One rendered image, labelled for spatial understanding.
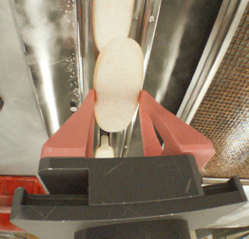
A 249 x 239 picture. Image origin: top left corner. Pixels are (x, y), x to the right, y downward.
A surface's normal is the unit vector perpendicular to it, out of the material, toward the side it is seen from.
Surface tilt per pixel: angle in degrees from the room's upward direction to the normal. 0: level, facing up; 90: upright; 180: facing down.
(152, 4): 0
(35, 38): 0
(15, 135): 0
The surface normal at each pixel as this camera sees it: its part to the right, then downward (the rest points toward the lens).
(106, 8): 0.00, 0.82
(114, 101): 0.15, 0.66
